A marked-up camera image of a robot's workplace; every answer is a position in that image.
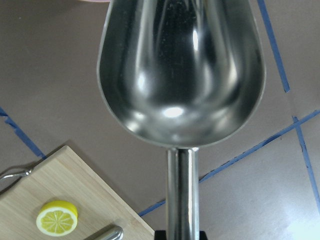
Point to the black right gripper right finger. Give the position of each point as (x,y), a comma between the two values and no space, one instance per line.
(203,235)

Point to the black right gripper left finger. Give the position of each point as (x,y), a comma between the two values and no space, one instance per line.
(160,235)

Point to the stainless steel ice scoop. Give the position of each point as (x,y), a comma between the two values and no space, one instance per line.
(181,74)

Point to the lemon half slice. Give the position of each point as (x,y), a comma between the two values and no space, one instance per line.
(57,218)

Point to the wooden cutting board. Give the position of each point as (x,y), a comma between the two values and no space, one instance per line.
(65,176)

